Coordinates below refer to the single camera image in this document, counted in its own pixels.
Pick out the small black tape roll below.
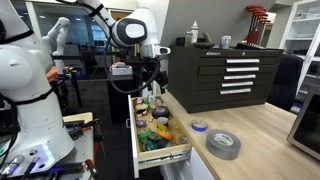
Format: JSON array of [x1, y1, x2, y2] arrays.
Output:
[[156, 138, 169, 149]]

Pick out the silver chest drawer handle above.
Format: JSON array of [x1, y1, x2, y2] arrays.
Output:
[[226, 58, 260, 64], [226, 66, 260, 73], [223, 74, 257, 81], [221, 81, 254, 88], [219, 88, 252, 96]]

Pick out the black clamp tool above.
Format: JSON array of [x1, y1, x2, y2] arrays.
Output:
[[64, 118, 101, 141]]

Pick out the black office chair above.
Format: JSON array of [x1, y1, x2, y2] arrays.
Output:
[[266, 54, 305, 112]]

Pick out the orange tape roll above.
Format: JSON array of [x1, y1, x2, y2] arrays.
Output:
[[155, 128, 174, 141]]

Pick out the blue masking tape roll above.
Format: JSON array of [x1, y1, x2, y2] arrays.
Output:
[[190, 118, 208, 133]]

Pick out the white drawer cabinet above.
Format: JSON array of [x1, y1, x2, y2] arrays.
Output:
[[159, 148, 218, 180]]

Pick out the purple tape roll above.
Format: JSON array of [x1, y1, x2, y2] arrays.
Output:
[[135, 119, 147, 129]]

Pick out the white squeeze bottle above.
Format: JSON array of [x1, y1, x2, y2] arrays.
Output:
[[190, 19, 200, 44]]

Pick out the gray bottle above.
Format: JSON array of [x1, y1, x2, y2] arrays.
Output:
[[184, 30, 194, 48]]

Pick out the dark gray tape roll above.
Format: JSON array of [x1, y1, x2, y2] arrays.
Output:
[[147, 133, 163, 144]]

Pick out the orange object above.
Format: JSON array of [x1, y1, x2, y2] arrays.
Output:
[[46, 65, 60, 83]]

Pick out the white glass door cabinet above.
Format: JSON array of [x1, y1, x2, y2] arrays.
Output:
[[279, 0, 320, 101]]

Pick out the pink and white box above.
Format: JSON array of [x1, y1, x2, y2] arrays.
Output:
[[110, 61, 134, 77]]

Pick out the silver metal can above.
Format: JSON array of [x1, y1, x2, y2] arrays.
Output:
[[219, 35, 232, 50]]

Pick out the white tape roll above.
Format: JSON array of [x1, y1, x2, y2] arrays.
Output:
[[156, 116, 169, 127]]

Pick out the black metal tool chest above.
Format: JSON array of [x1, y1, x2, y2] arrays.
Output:
[[167, 44, 284, 114]]

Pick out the clear tape roll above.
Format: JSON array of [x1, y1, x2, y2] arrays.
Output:
[[177, 134, 190, 145]]

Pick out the black container on chest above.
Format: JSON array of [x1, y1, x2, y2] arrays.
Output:
[[175, 36, 186, 47]]

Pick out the black pedestal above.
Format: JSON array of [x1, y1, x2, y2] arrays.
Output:
[[106, 73, 141, 124]]

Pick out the teal tape roll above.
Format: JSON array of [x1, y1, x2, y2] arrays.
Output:
[[142, 140, 157, 152]]

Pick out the wooden drawer with white front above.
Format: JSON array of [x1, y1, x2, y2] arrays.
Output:
[[125, 94, 194, 179]]

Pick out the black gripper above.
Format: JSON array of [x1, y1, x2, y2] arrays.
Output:
[[142, 57, 169, 96]]

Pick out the red T-handle hex keys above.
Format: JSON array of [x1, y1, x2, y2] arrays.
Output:
[[242, 4, 272, 46]]

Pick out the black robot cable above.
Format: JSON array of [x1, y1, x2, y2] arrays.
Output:
[[103, 19, 163, 95]]

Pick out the gray duct tape roll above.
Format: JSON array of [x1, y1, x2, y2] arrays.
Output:
[[205, 129, 242, 161]]

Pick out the black tool on chest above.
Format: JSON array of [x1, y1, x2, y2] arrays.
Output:
[[193, 32, 216, 50]]

